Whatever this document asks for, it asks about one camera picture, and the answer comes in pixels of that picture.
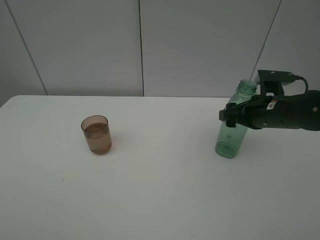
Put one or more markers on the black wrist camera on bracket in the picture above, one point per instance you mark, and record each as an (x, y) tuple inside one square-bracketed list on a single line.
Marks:
[(272, 81)]

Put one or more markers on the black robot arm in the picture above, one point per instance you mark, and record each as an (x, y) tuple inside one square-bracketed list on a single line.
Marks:
[(300, 111)]

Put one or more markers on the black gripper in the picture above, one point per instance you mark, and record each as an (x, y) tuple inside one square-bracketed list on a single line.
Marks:
[(253, 116)]

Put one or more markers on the translucent pink plastic cup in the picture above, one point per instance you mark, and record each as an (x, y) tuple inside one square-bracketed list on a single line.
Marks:
[(97, 134)]

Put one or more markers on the green transparent plastic bottle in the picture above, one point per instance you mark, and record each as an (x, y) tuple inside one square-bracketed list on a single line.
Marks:
[(230, 138)]

